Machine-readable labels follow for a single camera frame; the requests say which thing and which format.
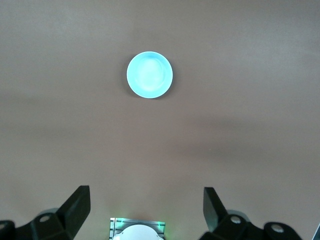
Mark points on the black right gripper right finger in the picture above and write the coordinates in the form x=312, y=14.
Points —
x=215, y=217

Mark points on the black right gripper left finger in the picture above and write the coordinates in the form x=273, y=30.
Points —
x=72, y=212

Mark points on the light blue bowl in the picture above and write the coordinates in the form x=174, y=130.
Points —
x=149, y=75

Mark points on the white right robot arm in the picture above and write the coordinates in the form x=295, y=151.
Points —
x=137, y=232

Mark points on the brown table cover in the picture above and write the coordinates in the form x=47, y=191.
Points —
x=75, y=125

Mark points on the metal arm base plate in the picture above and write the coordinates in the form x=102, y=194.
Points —
x=113, y=226

